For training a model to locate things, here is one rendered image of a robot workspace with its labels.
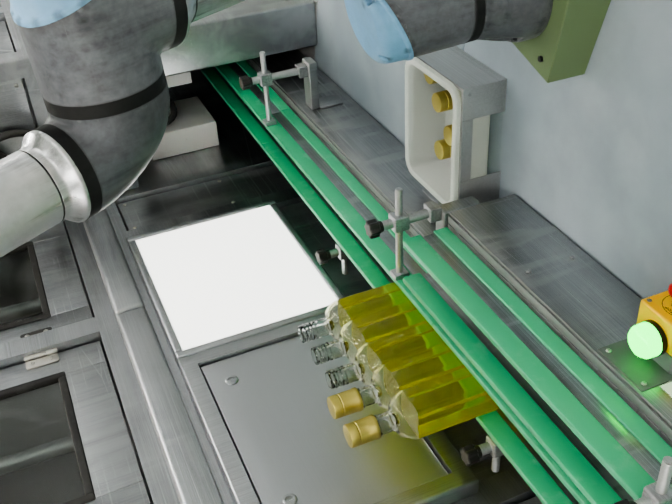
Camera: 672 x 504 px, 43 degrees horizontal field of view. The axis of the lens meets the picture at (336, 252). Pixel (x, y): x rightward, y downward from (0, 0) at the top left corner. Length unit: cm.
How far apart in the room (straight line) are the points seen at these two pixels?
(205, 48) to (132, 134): 123
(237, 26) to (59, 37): 128
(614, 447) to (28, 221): 67
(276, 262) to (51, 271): 50
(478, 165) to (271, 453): 57
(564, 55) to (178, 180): 121
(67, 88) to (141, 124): 7
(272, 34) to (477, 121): 82
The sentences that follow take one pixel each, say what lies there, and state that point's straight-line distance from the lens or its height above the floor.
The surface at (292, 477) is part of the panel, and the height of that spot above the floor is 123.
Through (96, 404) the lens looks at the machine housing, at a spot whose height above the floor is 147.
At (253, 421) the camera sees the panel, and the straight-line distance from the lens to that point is 142.
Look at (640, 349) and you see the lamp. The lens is 109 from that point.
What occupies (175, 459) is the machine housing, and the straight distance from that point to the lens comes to 139.
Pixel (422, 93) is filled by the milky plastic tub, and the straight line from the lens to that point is 150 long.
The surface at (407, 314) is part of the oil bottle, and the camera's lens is 135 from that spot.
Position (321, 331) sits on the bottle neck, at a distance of 136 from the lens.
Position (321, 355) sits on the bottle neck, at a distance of 132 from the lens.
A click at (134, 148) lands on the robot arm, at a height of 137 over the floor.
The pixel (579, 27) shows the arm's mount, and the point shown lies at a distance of 114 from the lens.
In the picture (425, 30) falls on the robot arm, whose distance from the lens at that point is 107.
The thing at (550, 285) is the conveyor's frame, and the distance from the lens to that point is 122.
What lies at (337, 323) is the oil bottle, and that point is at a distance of 136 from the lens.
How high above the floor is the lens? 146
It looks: 17 degrees down
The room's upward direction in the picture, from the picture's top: 106 degrees counter-clockwise
